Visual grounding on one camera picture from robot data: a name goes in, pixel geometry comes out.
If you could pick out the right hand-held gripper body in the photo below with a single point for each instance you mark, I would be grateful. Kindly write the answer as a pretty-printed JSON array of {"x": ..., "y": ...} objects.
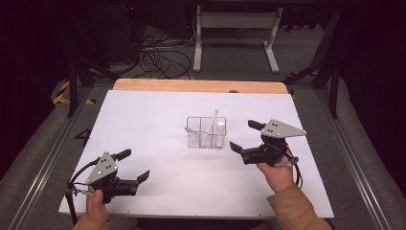
[{"x": 274, "y": 143}]

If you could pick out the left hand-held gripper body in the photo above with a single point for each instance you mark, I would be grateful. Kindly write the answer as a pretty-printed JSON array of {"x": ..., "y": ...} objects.
[{"x": 102, "y": 169}]

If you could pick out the long white pen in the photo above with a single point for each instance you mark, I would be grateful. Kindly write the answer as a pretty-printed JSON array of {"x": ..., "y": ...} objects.
[{"x": 209, "y": 127}]

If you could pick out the clear plastic pen organizer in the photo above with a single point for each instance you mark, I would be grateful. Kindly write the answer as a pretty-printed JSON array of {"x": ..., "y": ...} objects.
[{"x": 198, "y": 140}]

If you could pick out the person's right hand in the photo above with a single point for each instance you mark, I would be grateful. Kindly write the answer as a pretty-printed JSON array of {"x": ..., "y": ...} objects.
[{"x": 277, "y": 177}]

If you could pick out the person's left hand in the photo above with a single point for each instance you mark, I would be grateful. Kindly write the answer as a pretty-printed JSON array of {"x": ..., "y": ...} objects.
[{"x": 95, "y": 207}]

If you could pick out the black metal stand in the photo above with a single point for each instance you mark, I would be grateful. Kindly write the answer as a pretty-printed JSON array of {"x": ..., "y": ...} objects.
[
  {"x": 73, "y": 86},
  {"x": 333, "y": 86}
]

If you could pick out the grey metal floor rail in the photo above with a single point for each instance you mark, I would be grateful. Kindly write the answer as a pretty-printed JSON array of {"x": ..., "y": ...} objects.
[
  {"x": 354, "y": 166},
  {"x": 44, "y": 169}
]

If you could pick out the white metal stand frame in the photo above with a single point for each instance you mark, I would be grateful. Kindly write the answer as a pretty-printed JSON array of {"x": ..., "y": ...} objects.
[{"x": 236, "y": 20}]

